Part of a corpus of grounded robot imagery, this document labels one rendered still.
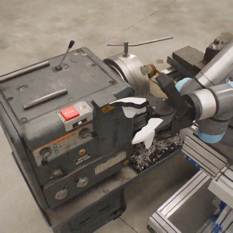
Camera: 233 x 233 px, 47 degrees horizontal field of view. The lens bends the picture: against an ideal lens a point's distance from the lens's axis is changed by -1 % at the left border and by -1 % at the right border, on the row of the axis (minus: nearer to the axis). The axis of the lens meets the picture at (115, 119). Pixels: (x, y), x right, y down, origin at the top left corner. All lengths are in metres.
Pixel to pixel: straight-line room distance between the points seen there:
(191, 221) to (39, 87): 1.37
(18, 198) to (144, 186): 1.05
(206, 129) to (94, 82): 0.63
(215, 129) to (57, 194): 0.94
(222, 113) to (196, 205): 1.42
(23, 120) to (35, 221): 1.28
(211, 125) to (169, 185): 1.64
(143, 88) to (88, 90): 0.34
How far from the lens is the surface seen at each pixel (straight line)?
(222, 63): 0.85
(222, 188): 1.18
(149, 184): 2.36
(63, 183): 1.42
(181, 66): 1.99
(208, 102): 0.69
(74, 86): 1.24
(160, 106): 0.65
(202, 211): 2.09
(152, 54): 3.78
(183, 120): 0.70
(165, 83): 0.60
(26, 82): 1.32
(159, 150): 1.83
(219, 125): 0.78
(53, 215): 1.67
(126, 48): 1.42
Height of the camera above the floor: 2.03
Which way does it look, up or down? 46 degrees down
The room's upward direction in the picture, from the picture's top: straight up
